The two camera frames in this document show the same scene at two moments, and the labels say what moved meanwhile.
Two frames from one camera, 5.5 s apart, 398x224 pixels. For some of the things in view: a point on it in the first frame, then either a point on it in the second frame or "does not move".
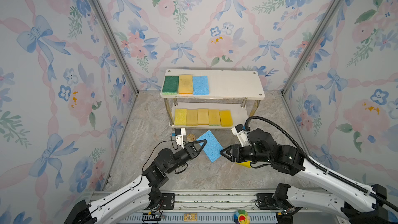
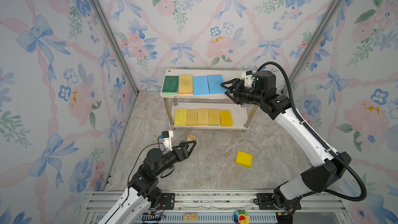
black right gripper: (233, 149) → (236, 84)
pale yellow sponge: (192, 117) does not move
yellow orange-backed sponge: (203, 116) does not move
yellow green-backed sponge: (214, 117) does not move
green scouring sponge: (171, 85) does not move
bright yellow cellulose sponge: (181, 117) does not move
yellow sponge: (226, 119) does not move
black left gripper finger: (192, 149) → (183, 149)
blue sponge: (212, 148) → (214, 82)
